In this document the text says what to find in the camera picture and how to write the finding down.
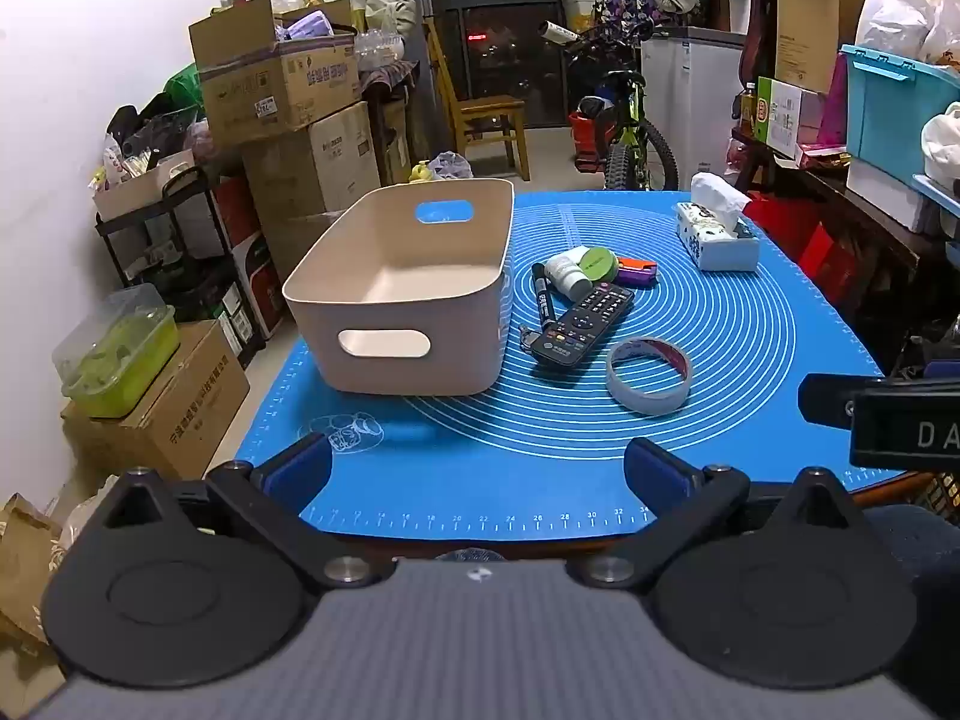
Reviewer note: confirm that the beige plastic storage bin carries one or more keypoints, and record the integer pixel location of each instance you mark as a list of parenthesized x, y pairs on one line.
[(390, 292)]

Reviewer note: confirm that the black metal rack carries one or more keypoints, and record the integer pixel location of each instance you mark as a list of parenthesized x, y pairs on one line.
[(206, 199)]

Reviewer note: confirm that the tall cardboard box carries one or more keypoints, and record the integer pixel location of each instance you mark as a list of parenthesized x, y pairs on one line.
[(810, 22)]

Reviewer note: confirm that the green container with clear lid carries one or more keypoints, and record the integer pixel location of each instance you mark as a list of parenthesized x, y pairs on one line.
[(120, 375)]

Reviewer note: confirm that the red bucket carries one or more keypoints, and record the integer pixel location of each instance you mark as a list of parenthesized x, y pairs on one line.
[(585, 142)]

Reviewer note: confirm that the white plastic bottle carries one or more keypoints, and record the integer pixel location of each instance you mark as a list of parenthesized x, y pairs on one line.
[(566, 270)]

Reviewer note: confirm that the dark blue cloth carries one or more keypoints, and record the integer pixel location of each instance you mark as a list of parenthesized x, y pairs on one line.
[(922, 577)]

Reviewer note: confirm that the open cardboard box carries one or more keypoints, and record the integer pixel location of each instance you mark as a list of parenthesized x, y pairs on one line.
[(277, 90)]

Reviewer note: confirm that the grey tape roll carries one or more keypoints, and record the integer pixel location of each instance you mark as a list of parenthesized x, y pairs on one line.
[(645, 401)]

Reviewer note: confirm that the beige open box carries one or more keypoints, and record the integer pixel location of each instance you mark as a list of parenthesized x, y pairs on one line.
[(142, 187)]

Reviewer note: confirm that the clear bag of wood chips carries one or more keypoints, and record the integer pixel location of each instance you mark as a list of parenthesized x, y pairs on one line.
[(82, 514)]

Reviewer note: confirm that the white tissue box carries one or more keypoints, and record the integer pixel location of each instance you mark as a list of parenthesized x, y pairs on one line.
[(720, 247)]

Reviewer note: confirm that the black bag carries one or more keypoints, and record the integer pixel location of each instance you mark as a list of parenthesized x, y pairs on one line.
[(157, 124)]

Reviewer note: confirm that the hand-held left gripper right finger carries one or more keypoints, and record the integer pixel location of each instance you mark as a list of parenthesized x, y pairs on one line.
[(660, 465)]

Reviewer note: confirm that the green white carton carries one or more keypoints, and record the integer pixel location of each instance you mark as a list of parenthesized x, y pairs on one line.
[(780, 116)]

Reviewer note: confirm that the wooden chair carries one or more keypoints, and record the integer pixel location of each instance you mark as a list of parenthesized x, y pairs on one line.
[(487, 109)]

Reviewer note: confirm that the red white appliance box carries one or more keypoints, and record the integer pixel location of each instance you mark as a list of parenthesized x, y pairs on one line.
[(251, 270)]

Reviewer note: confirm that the blue silicone mat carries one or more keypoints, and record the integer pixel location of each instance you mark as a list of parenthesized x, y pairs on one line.
[(750, 360)]

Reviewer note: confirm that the teal plastic storage box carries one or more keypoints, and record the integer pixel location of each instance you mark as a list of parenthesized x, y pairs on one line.
[(900, 120)]

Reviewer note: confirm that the round green tin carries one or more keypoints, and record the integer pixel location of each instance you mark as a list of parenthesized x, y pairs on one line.
[(598, 264)]

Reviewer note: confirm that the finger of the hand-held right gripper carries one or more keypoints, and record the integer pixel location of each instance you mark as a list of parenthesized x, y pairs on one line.
[(825, 399)]

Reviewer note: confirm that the large printed cardboard box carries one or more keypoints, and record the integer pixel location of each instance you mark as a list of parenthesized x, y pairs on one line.
[(315, 157)]

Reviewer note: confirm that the black remote control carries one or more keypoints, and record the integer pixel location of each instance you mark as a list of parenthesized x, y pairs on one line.
[(585, 322)]

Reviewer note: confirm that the yellow detergent jug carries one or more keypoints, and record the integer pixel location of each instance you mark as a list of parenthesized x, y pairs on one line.
[(420, 172)]

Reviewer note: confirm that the black marker pen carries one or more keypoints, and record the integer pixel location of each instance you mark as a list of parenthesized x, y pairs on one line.
[(543, 296)]

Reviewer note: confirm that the brown cardboard box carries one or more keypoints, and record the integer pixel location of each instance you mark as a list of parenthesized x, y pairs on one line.
[(180, 405)]

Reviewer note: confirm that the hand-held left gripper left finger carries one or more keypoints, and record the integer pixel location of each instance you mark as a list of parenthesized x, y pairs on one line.
[(300, 465)]

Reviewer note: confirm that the purple orange utility knife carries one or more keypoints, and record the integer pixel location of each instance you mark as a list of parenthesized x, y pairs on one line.
[(636, 272)]

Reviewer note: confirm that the green black bicycle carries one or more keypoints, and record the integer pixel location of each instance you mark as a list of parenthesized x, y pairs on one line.
[(634, 157)]

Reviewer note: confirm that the clear plastic bag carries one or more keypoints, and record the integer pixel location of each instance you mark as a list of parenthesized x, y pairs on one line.
[(450, 165)]

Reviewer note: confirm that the white plastic bag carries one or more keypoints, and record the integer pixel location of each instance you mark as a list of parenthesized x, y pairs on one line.
[(915, 7)]

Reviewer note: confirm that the yellow oil bottle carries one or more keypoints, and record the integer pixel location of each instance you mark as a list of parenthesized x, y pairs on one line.
[(747, 112)]

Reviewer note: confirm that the brown paper bag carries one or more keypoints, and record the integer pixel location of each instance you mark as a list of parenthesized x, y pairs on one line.
[(22, 577)]

